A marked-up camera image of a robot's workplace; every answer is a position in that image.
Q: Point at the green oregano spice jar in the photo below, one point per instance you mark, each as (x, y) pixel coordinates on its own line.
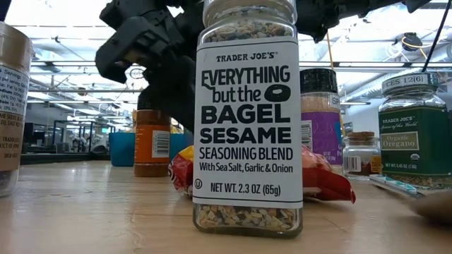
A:
(413, 141)

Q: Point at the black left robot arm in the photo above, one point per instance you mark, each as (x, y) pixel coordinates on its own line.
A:
(4, 8)

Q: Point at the orange label spice bottle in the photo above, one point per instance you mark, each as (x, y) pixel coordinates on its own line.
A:
(152, 148)

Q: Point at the purple label spice bottle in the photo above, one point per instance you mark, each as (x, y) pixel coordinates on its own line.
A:
(321, 134)

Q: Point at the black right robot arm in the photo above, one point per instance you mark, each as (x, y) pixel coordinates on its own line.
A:
(318, 17)

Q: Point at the blue plastic bin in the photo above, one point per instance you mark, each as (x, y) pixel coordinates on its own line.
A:
(121, 148)

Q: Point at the everything bagel seasoning jar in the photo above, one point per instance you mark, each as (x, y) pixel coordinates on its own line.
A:
(247, 141)

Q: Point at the large tan-lidded seasoning jar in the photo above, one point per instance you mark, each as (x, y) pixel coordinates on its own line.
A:
(12, 106)

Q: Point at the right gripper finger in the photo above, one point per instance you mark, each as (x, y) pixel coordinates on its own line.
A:
(176, 95)
(123, 42)

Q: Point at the red chips bag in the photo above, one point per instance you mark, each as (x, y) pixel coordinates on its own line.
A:
(328, 183)

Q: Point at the black aluminium table frame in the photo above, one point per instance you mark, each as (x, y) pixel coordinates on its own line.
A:
(63, 158)

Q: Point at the small cork-lidded glass jar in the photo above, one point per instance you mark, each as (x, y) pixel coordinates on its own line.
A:
(360, 158)

